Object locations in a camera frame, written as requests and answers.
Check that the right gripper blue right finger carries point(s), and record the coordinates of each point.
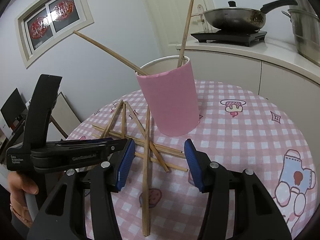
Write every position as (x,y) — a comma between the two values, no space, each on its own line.
(197,162)

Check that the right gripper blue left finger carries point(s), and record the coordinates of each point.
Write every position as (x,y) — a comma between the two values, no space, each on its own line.
(125,164)

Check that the long front wooden chopstick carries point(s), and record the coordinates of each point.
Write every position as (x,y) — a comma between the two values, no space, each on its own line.
(145,194)

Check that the white kitchen counter cabinet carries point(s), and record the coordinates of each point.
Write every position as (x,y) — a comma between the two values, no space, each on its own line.
(271,69)

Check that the left hand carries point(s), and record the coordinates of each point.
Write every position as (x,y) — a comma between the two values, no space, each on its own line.
(19,185)

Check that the white leaning board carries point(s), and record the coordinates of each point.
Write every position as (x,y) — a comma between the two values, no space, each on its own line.
(63,117)

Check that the black computer monitor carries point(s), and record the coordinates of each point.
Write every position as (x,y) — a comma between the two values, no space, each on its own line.
(14,110)

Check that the pink checkered tablecloth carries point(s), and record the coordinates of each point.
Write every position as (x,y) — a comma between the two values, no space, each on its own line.
(244,171)

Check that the pink cylindrical utensil holder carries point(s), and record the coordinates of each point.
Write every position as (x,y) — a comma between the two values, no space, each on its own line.
(171,95)

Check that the upright chopstick in holder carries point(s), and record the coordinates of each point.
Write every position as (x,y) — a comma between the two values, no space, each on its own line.
(185,34)

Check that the chopstick leaning left in holder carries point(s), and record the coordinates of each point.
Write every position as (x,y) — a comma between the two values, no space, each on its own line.
(112,53)

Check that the black induction cooktop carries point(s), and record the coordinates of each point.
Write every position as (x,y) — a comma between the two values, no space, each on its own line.
(245,39)

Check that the steel wok with lid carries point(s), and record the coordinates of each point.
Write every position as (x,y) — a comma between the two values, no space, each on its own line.
(234,17)

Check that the window with red decorations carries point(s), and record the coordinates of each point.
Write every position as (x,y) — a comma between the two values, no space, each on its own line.
(45,23)

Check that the cream panel door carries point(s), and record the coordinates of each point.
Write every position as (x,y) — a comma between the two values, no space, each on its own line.
(168,18)

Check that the stainless steel steamer pot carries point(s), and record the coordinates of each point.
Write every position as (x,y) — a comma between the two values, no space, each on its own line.
(305,27)

